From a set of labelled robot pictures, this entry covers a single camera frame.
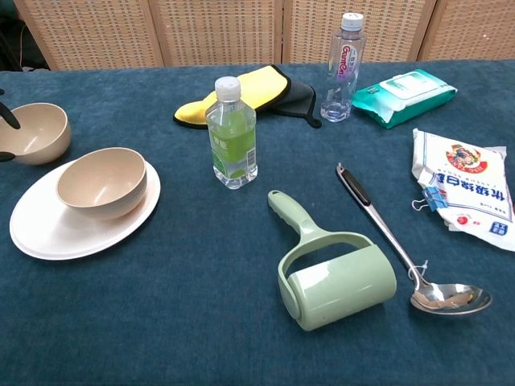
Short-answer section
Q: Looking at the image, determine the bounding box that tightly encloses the green lint roller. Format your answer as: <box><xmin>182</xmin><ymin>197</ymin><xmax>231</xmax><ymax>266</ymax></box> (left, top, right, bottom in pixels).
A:
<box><xmin>267</xmin><ymin>189</ymin><xmax>398</xmax><ymax>332</ymax></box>

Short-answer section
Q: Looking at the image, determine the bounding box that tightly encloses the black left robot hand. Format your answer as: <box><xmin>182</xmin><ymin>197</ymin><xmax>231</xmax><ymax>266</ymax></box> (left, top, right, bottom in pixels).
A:
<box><xmin>0</xmin><ymin>88</ymin><xmax>22</xmax><ymax>163</ymax></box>

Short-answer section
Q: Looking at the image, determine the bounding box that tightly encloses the white round plate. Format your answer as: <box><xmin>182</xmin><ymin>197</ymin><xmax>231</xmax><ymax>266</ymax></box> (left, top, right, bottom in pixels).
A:
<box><xmin>9</xmin><ymin>159</ymin><xmax>162</xmax><ymax>261</ymax></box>

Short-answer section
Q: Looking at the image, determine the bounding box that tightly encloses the steel ladle black grip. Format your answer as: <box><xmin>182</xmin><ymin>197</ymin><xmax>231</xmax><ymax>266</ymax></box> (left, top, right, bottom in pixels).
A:
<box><xmin>336</xmin><ymin>162</ymin><xmax>494</xmax><ymax>315</ymax></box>

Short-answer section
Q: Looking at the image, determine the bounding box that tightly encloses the white zip tie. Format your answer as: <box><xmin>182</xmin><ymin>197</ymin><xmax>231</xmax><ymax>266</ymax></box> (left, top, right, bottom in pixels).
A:
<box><xmin>407</xmin><ymin>260</ymin><xmax>430</xmax><ymax>283</ymax></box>

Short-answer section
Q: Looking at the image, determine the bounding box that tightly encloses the white sugar bag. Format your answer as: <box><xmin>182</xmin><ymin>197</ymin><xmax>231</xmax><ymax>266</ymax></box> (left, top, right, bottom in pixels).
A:
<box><xmin>410</xmin><ymin>128</ymin><xmax>515</xmax><ymax>253</ymax></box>

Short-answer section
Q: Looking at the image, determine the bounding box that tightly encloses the yellow microfiber cloth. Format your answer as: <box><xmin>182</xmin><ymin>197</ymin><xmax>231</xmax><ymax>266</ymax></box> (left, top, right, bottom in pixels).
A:
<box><xmin>173</xmin><ymin>64</ymin><xmax>292</xmax><ymax>129</ymax></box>

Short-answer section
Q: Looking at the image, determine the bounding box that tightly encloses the green label water bottle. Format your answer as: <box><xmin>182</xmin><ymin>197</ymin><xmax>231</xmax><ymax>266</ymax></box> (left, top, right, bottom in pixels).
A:
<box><xmin>204</xmin><ymin>76</ymin><xmax>259</xmax><ymax>191</ymax></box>

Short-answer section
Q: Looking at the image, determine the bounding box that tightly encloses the green wet wipes pack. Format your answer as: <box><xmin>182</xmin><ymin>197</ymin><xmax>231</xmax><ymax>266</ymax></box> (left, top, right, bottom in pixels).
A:
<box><xmin>351</xmin><ymin>68</ymin><xmax>459</xmax><ymax>130</ymax></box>

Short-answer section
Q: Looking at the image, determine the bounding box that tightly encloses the beige bowl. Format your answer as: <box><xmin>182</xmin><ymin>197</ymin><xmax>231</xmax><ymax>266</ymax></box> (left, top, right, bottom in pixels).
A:
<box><xmin>56</xmin><ymin>146</ymin><xmax>148</xmax><ymax>221</ymax></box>
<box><xmin>0</xmin><ymin>102</ymin><xmax>72</xmax><ymax>166</ymax></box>

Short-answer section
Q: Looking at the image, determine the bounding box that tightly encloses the blue tablecloth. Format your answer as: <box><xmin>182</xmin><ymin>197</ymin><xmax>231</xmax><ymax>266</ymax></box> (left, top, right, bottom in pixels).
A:
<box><xmin>0</xmin><ymin>59</ymin><xmax>515</xmax><ymax>386</ymax></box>

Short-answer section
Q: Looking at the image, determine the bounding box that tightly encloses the dark grey cloth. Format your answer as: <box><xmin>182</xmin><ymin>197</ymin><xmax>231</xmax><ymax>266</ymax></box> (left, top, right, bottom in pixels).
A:
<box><xmin>263</xmin><ymin>75</ymin><xmax>323</xmax><ymax>129</ymax></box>

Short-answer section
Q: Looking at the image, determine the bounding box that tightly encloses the wicker screen panel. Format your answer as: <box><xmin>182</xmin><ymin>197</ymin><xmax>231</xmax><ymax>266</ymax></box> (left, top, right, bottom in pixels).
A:
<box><xmin>417</xmin><ymin>0</ymin><xmax>515</xmax><ymax>63</ymax></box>
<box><xmin>13</xmin><ymin>0</ymin><xmax>165</xmax><ymax>72</ymax></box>
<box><xmin>147</xmin><ymin>0</ymin><xmax>285</xmax><ymax>68</ymax></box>
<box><xmin>281</xmin><ymin>0</ymin><xmax>438</xmax><ymax>65</ymax></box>

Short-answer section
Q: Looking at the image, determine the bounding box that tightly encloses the blue binder clip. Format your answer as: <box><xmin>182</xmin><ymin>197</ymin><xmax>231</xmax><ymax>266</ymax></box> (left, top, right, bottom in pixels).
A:
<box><xmin>411</xmin><ymin>186</ymin><xmax>449</xmax><ymax>213</ymax></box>

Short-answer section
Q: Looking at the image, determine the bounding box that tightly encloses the purple label water bottle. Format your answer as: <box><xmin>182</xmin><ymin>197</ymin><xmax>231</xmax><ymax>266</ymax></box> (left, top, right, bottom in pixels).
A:
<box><xmin>319</xmin><ymin>11</ymin><xmax>368</xmax><ymax>123</ymax></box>

